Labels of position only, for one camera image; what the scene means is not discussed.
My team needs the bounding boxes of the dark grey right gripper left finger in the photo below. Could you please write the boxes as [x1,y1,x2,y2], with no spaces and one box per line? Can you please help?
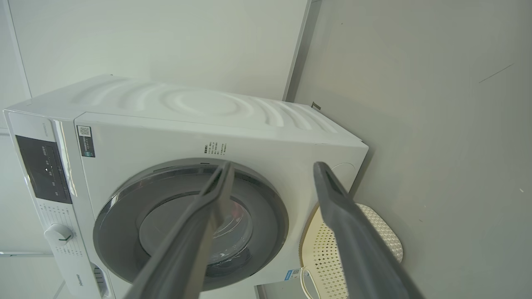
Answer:
[124,161,236,299]

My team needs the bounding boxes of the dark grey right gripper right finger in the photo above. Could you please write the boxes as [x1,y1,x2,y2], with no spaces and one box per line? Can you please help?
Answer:
[313,161,425,299]

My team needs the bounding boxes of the round dark glass washer door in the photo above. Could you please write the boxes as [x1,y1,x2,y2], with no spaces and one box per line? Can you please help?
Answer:
[93,158,290,291]

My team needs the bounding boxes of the cream perforated laundry basket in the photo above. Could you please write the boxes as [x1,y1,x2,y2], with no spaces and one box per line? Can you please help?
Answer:
[299,203,404,299]

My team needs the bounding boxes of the white detergent drawer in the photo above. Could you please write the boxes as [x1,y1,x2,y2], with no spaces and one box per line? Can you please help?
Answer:
[73,260,115,299]

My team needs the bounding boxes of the white front-load washing machine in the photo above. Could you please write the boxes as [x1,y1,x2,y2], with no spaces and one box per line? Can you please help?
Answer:
[3,74,369,299]

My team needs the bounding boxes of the white washing machine dial knob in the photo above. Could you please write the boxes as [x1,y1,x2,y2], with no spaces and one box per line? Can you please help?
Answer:
[44,223,74,246]

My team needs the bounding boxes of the black washer display panel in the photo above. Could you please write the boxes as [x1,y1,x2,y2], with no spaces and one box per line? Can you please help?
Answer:
[15,135,73,204]

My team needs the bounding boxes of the dark QR code sticker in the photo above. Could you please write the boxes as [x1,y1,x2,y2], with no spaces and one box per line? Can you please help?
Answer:
[76,125,96,158]

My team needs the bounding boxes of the white partition panel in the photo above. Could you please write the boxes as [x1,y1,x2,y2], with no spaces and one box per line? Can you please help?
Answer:
[8,0,321,102]

